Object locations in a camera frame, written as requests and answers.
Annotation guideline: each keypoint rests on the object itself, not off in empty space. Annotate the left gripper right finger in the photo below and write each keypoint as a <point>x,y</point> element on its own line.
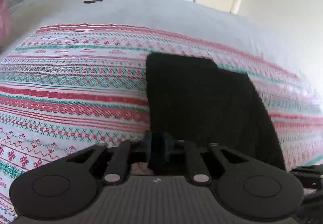
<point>170,144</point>

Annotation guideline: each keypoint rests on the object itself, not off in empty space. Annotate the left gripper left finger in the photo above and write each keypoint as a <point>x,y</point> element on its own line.
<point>141,149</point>

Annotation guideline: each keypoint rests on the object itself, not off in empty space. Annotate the black pants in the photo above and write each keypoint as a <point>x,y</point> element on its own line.
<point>194,100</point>

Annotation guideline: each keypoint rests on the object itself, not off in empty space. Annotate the patterned red green blanket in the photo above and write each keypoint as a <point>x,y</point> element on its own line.
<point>68,87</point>

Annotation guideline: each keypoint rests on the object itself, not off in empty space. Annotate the white bed sheet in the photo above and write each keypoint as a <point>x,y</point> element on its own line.
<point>177,16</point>

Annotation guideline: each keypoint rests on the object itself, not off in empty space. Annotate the black sunglasses on bed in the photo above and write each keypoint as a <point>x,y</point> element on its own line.
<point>92,1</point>

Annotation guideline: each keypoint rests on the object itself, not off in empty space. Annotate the pink pillow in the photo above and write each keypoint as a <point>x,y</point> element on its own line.
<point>5,21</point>

